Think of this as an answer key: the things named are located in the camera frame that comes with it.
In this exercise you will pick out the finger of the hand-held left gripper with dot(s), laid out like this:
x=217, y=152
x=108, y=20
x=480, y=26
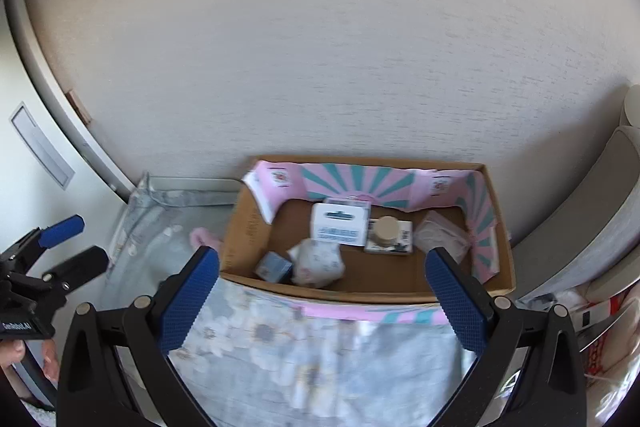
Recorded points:
x=82, y=264
x=62, y=229

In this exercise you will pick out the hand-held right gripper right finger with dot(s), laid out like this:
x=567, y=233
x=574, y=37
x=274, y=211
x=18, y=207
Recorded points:
x=455, y=302

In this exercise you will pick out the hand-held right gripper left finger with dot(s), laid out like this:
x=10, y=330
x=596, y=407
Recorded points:
x=187, y=302

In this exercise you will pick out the clear plastic case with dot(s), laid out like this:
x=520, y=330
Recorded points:
x=440, y=234

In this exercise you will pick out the cardboard box with pink lining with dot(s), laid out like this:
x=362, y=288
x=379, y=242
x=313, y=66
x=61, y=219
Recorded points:
x=390, y=274

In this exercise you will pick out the white floral tissue packet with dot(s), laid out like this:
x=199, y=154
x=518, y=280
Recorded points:
x=405, y=241

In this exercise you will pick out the small blue box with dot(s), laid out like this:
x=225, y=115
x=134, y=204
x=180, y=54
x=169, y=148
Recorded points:
x=272, y=267

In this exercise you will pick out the jar with beige lid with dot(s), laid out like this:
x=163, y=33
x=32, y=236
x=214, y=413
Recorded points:
x=385, y=229

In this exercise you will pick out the white patterned pouch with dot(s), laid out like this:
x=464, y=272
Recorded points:
x=320, y=264

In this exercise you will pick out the white box with blue print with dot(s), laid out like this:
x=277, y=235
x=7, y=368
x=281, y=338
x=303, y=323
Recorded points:
x=340, y=222

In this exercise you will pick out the person's left hand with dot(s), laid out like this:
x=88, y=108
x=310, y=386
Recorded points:
x=50, y=357

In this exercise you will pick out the white wardrobe door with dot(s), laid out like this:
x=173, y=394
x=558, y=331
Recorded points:
x=30, y=199

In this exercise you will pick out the pink fluffy scrunchie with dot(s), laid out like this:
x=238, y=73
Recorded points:
x=205, y=237

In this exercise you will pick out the red and white patterned bag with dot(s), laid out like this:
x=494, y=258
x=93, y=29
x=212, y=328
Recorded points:
x=602, y=347

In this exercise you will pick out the pink plush pillow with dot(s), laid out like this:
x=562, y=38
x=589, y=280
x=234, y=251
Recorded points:
x=620, y=389

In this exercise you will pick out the white cylinder cup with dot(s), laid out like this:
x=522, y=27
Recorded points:
x=632, y=107

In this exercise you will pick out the grey bed frame rail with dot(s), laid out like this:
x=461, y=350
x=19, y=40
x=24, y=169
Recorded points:
x=195, y=189

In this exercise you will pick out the small wooden wall block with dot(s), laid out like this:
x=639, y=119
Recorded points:
x=80, y=107

